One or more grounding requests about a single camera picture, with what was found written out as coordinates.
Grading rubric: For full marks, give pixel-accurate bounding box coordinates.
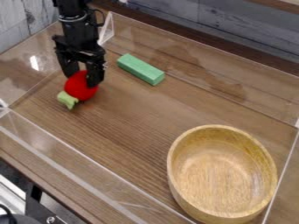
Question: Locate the clear acrylic tray wall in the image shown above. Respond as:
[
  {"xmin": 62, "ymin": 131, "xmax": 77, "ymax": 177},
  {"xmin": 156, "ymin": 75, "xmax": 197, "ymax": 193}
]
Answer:
[{"xmin": 0, "ymin": 13, "xmax": 299, "ymax": 224}]

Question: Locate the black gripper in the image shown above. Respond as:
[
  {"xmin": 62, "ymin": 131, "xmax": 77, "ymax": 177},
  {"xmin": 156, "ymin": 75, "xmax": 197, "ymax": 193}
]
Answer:
[{"xmin": 51, "ymin": 16, "xmax": 106, "ymax": 88}]

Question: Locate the red plush strawberry toy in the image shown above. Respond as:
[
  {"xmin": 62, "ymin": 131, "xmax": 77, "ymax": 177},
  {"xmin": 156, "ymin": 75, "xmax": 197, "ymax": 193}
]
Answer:
[{"xmin": 57, "ymin": 70, "xmax": 98, "ymax": 109}]

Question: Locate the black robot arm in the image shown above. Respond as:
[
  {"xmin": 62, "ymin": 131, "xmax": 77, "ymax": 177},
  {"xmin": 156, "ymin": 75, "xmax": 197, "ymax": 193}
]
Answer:
[{"xmin": 51, "ymin": 0, "xmax": 106, "ymax": 88}]

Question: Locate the wooden bowl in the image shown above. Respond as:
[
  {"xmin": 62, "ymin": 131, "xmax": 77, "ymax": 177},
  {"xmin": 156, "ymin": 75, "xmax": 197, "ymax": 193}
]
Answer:
[{"xmin": 166, "ymin": 124, "xmax": 277, "ymax": 224}]

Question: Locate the green rectangular block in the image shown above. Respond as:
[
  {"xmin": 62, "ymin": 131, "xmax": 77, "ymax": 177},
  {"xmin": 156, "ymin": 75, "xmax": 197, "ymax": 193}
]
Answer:
[{"xmin": 115, "ymin": 53, "xmax": 164, "ymax": 86}]

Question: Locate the black cable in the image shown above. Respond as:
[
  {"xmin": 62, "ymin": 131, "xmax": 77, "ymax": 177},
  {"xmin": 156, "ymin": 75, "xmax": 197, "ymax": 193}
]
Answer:
[{"xmin": 0, "ymin": 203, "xmax": 18, "ymax": 224}]

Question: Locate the black metal table bracket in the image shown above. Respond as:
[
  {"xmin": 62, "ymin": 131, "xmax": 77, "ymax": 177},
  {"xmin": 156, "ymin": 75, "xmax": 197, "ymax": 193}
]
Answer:
[{"xmin": 23, "ymin": 184, "xmax": 67, "ymax": 224}]

